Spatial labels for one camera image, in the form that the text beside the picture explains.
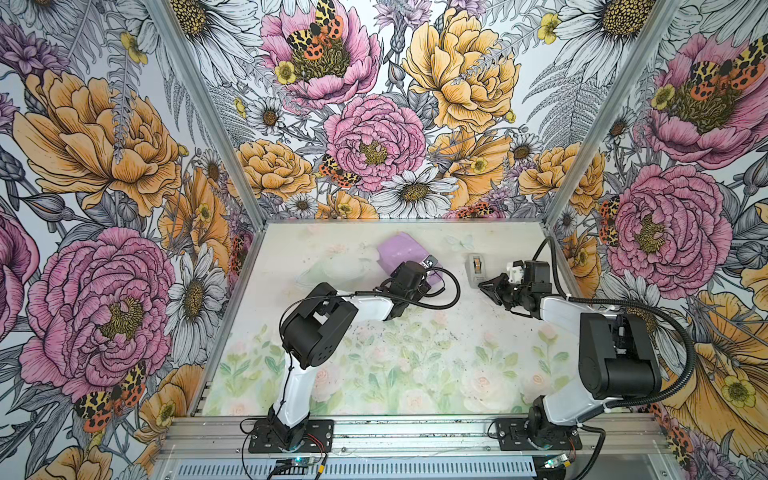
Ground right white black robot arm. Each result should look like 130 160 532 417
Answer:
478 261 662 449

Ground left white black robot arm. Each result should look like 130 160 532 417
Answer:
244 260 461 454

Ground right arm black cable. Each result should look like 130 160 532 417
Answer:
532 235 702 480

